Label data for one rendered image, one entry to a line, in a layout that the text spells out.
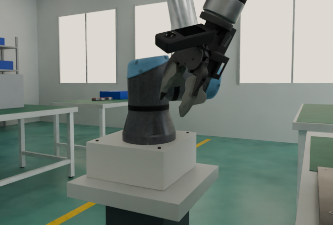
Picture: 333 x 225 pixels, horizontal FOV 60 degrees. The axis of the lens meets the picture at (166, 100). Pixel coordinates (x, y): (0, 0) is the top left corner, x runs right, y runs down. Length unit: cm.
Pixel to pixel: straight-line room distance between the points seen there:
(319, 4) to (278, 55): 97
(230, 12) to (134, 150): 39
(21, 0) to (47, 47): 125
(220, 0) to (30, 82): 762
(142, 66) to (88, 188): 34
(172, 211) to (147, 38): 555
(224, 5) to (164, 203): 43
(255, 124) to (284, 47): 138
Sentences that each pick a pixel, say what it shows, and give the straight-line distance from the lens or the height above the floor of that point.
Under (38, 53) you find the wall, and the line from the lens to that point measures 822.
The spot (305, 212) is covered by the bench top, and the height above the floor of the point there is 75.
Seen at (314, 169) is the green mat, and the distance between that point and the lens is 99.
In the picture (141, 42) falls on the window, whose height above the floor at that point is 184.
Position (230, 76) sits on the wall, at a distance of 536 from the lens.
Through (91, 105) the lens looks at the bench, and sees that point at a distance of 360.
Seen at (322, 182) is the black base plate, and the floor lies 77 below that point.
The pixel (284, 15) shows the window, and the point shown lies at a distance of 533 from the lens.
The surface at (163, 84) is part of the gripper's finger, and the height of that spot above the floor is 100.
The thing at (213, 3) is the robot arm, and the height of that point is 116.
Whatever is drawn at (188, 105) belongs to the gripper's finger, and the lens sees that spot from 59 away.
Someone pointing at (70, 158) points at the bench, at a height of 21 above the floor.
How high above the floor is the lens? 101
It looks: 4 degrees down
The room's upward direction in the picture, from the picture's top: straight up
